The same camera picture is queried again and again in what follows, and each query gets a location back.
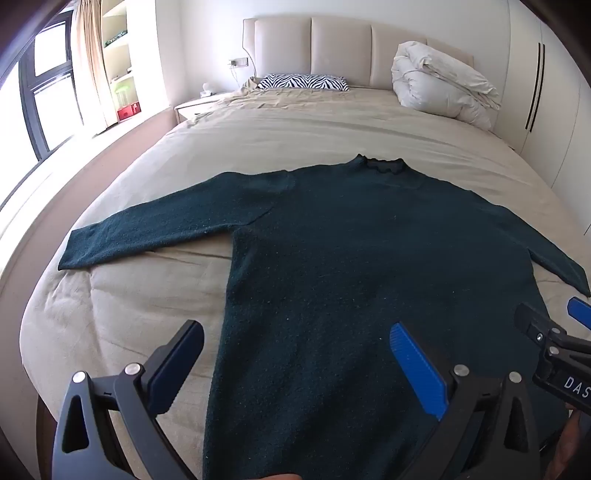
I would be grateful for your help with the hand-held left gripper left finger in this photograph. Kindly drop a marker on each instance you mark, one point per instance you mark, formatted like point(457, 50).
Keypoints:
point(178, 364)

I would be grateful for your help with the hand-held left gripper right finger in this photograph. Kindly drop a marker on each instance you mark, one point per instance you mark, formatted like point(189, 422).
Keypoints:
point(418, 369)

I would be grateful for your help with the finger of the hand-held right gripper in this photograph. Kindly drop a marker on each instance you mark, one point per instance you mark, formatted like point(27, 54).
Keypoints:
point(535, 323)
point(581, 314)

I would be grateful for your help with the dark green knit sweater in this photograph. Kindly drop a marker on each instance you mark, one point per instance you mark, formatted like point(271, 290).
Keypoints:
point(346, 254)

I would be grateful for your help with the person's right hand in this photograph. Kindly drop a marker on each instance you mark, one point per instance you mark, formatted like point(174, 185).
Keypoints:
point(567, 447)

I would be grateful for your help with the white wardrobe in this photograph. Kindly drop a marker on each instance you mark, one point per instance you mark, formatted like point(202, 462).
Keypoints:
point(545, 92)

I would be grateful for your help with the beige bed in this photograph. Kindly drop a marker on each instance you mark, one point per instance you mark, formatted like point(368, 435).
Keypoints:
point(277, 138)

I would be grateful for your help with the red box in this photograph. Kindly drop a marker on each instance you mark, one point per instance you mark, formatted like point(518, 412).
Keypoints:
point(128, 112)

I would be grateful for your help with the white folded duvet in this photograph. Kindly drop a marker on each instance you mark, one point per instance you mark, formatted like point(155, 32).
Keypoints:
point(438, 83)

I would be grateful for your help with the white nightstand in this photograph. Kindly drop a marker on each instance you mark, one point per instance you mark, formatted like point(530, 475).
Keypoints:
point(203, 106)

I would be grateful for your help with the green plastic container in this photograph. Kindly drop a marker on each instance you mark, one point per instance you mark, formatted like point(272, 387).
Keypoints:
point(123, 92)

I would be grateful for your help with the black framed window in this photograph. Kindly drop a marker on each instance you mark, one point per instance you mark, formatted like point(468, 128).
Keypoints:
point(46, 87)

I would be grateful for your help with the zebra striped pillow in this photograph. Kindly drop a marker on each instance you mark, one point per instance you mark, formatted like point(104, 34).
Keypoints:
point(300, 83)

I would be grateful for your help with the beige curtain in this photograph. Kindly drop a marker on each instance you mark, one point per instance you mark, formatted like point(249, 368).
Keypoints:
point(92, 69)

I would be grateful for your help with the beige padded headboard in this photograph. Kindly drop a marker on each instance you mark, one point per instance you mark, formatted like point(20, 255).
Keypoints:
point(341, 46)

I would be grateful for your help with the wall socket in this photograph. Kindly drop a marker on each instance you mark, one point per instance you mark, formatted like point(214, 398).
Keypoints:
point(238, 62)

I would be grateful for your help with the white wall shelf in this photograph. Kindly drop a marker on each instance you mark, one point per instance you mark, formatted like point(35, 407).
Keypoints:
point(134, 50)

